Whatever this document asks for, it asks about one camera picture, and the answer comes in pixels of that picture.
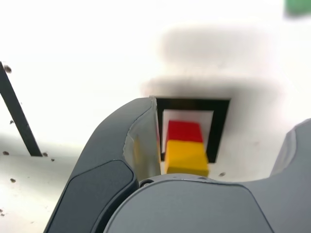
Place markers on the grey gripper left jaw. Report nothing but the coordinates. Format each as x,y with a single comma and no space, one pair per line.
104,155

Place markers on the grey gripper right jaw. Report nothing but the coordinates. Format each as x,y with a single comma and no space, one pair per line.
194,208

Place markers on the yellow cube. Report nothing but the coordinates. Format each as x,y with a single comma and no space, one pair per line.
185,155

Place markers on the red cube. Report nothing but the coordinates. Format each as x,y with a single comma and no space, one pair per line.
184,131

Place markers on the green cube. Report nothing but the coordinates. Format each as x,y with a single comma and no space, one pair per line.
298,7

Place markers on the black tape square outline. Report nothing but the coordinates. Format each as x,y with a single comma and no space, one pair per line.
221,126

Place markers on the black tape strip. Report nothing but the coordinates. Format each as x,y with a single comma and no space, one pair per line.
19,116

